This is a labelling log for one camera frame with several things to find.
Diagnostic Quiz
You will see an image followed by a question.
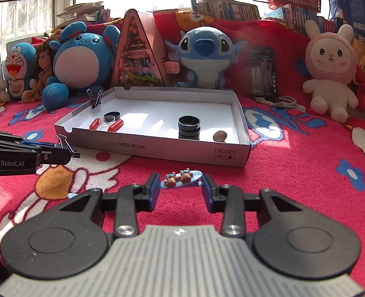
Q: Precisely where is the white charging cable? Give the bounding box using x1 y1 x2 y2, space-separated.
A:
255 96 307 112

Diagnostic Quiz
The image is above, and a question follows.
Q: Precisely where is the pink bunny plush toy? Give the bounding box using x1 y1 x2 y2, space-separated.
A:
303 19 359 123

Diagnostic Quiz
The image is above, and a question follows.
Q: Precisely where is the blue robot cat plush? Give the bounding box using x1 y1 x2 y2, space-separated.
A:
0 42 39 102

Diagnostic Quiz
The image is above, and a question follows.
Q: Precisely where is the round blue plush toy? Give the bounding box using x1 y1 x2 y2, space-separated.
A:
43 22 121 110

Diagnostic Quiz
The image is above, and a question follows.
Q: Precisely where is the pink triangular dollhouse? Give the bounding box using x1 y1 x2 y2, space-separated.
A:
111 10 167 88

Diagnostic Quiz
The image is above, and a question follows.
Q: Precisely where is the pink printed blanket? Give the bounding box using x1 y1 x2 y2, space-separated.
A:
0 90 365 288

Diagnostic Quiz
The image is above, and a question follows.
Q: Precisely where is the stack of books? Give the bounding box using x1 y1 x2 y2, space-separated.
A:
56 1 112 25

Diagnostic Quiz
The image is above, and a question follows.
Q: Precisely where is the blue bear hair clip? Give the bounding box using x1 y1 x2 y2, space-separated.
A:
160 169 203 189

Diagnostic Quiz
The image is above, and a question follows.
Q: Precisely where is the black smartphone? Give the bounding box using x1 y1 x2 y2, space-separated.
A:
250 47 278 101

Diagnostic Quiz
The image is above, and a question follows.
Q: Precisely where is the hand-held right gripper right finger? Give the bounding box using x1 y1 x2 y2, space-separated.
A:
201 174 307 238

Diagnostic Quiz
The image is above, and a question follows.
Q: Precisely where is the large black binder clip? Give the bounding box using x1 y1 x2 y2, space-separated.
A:
56 134 80 158

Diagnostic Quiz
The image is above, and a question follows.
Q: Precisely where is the small pink switch box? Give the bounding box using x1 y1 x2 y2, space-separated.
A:
165 61 181 75

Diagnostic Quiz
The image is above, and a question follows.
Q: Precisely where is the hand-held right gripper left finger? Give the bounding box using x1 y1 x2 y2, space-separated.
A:
59 173 161 238

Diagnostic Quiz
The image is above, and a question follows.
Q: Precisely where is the grey cardboard box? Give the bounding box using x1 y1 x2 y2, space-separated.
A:
54 87 251 168

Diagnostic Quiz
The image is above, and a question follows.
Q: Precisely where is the blue bag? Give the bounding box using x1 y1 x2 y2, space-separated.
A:
322 0 365 34

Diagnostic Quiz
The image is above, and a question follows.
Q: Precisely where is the brown-haired doll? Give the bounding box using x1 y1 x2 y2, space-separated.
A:
22 39 59 102

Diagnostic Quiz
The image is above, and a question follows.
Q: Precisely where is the small black binder clip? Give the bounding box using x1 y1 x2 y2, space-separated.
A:
87 89 103 109

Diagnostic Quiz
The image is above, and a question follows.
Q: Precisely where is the row of books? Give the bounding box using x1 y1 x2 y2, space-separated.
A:
190 0 365 81

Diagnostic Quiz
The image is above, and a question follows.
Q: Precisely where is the blue alien plush toy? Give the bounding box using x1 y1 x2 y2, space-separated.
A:
165 26 248 90

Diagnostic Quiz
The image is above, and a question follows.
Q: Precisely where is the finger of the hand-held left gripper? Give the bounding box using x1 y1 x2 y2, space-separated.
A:
0 128 61 149
35 145 73 165

